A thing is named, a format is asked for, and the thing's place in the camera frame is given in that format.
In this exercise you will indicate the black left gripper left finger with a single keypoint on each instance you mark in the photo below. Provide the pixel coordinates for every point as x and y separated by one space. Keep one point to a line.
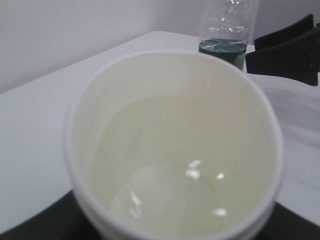
63 220

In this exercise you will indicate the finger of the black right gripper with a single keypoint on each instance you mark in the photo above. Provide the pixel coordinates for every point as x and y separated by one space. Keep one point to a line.
298 31
298 60

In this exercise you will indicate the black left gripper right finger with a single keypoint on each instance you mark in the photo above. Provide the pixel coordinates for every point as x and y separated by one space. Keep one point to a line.
284 224

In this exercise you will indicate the clear water bottle green label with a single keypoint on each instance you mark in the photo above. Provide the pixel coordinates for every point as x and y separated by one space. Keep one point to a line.
226 28

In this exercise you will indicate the white paper cup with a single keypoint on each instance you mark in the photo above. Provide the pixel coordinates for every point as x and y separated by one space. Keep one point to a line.
173 145

